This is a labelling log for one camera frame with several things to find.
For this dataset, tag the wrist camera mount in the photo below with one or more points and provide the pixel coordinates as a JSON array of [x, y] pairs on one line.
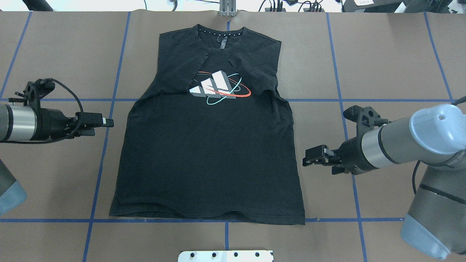
[[364, 116], [33, 93]]

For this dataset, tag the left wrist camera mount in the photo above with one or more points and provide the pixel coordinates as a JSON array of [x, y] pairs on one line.
[[33, 93]]

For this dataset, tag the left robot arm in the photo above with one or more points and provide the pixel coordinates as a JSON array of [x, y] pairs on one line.
[[25, 124]]

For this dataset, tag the black printed t-shirt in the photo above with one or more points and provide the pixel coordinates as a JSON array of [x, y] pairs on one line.
[[211, 137]]

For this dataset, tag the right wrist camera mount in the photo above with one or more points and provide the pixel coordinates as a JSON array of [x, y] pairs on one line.
[[364, 116]]

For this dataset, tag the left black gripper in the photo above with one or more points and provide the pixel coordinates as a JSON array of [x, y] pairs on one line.
[[49, 123]]

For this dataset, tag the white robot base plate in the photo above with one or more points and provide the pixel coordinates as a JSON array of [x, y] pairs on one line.
[[227, 256]]

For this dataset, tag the aluminium frame post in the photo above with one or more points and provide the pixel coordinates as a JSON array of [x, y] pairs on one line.
[[228, 8]]

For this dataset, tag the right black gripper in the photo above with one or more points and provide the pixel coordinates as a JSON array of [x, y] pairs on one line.
[[350, 153]]

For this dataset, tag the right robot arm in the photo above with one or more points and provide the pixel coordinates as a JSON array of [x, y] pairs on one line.
[[435, 136]]

